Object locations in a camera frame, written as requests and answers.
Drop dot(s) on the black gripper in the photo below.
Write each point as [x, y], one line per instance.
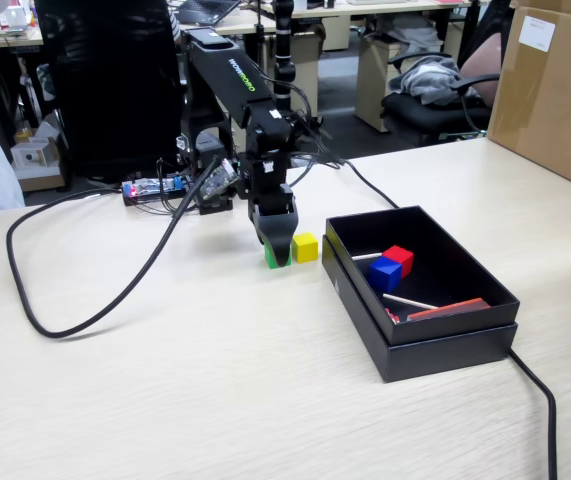
[270, 197]

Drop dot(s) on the green wooden cube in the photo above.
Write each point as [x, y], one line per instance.
[268, 257]

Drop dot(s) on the yellow wooden cube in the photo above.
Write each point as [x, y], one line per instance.
[305, 249]

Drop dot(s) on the blue wooden cube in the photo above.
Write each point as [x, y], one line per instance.
[384, 275]

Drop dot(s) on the red wooden cube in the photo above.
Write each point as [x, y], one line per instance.
[402, 260]

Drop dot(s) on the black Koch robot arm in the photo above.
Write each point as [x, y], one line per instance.
[230, 75]

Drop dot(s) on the black cardboard box tray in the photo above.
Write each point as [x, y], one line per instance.
[455, 327]

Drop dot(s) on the black open box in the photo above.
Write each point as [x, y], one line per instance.
[445, 357]

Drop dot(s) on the small white cardboard box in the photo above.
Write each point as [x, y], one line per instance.
[32, 157]

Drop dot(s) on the large brown cardboard box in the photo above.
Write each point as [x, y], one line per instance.
[555, 100]

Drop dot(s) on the short white stick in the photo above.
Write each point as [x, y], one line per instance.
[365, 256]

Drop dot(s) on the robot controller board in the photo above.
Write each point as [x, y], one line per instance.
[147, 189]

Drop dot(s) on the small red piece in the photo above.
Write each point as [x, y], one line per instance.
[392, 316]

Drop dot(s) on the long white stick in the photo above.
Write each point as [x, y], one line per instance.
[410, 301]

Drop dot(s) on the beige desk cabinet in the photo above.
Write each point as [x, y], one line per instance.
[367, 85]

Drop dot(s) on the black office chair with armrests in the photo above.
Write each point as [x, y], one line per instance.
[415, 112]

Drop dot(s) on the flat red orange block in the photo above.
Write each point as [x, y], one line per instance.
[450, 309]

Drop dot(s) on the beige office desk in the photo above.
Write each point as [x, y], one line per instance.
[242, 26]

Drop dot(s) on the black mesh office chair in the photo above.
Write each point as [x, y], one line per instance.
[115, 90]

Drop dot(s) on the grey clothes pile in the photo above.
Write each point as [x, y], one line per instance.
[430, 75]

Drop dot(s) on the black laptop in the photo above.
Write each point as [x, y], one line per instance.
[205, 10]

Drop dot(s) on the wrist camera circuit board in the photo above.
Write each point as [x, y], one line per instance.
[217, 180]

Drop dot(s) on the black camera stand pole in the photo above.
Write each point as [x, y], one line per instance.
[283, 50]

